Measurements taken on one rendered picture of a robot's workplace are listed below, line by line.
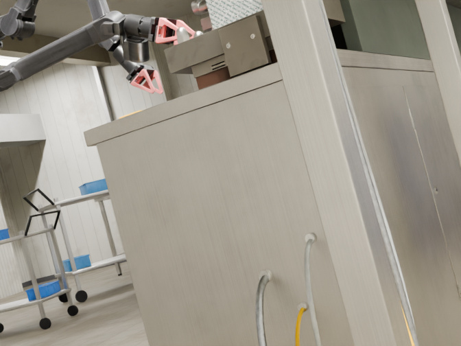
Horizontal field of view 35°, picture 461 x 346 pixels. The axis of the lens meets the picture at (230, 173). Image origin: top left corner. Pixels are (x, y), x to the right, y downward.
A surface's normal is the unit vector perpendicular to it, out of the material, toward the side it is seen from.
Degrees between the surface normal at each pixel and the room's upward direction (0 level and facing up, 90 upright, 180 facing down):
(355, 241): 90
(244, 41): 90
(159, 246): 90
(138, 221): 90
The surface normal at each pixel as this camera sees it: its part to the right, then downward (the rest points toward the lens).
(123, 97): -0.37, 0.07
